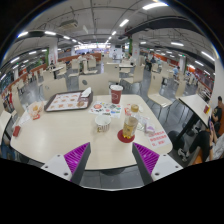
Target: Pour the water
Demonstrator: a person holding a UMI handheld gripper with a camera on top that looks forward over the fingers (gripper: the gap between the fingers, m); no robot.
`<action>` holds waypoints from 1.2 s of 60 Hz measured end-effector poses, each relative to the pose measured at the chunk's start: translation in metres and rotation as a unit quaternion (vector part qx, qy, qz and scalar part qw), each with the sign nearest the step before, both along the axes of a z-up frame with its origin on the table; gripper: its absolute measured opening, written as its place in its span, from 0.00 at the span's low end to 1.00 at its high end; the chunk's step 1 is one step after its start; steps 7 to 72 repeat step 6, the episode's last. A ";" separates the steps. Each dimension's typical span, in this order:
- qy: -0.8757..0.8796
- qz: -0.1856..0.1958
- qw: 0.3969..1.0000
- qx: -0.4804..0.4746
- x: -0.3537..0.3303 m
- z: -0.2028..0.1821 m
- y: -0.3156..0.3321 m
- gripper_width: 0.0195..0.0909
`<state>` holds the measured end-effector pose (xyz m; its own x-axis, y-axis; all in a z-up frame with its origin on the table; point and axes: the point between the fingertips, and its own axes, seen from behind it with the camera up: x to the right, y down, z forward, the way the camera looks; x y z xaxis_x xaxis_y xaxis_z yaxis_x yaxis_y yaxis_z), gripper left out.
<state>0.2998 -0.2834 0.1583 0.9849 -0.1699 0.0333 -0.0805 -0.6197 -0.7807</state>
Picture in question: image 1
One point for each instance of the red wallet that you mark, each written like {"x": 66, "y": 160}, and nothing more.
{"x": 16, "y": 131}

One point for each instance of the small red table sign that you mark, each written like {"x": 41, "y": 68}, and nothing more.
{"x": 206, "y": 109}

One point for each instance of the white sign with red text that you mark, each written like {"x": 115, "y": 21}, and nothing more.
{"x": 157, "y": 139}

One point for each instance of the white paper napkin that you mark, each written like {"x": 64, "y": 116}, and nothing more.
{"x": 86, "y": 92}

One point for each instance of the colourful sticker sheet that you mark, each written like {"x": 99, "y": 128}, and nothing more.
{"x": 103, "y": 109}

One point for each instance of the clear bottle with yellow cap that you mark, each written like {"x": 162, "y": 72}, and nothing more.
{"x": 130, "y": 125}

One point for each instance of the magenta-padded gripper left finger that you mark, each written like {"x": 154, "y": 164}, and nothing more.
{"x": 56, "y": 165}

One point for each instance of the flat round red coaster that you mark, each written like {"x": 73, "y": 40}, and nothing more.
{"x": 120, "y": 138}

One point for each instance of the dark brown food tray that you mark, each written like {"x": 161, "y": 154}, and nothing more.
{"x": 47, "y": 106}

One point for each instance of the red paper cup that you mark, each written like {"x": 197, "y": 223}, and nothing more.
{"x": 116, "y": 96}

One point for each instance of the ceiling air conditioner unit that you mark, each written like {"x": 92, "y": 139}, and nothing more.
{"x": 68, "y": 24}

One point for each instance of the white paper receipt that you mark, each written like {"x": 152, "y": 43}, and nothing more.
{"x": 24, "y": 119}

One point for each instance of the round fried food piece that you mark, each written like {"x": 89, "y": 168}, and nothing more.
{"x": 80, "y": 103}

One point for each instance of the person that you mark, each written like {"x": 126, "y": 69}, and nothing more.
{"x": 148, "y": 63}
{"x": 203, "y": 140}
{"x": 82, "y": 57}
{"x": 217, "y": 115}
{"x": 175, "y": 71}

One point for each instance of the printed paper tray liner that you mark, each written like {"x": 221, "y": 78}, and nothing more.
{"x": 65, "y": 101}

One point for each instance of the beige side table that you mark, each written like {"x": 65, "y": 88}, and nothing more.
{"x": 4, "y": 121}
{"x": 195, "y": 105}

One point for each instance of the beige wooden chair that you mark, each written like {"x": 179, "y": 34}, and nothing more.
{"x": 55, "y": 87}
{"x": 159, "y": 98}
{"x": 95, "y": 83}

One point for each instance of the small red snack packet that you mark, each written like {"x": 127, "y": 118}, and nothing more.
{"x": 36, "y": 117}

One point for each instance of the white patterned mug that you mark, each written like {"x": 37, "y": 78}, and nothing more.
{"x": 102, "y": 124}

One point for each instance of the group of beige chairs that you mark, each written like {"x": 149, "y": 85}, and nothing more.
{"x": 128, "y": 68}

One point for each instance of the group of ceiling lights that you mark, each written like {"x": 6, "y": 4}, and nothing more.
{"x": 155, "y": 5}

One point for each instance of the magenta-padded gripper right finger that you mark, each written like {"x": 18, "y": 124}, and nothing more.
{"x": 165, "y": 165}

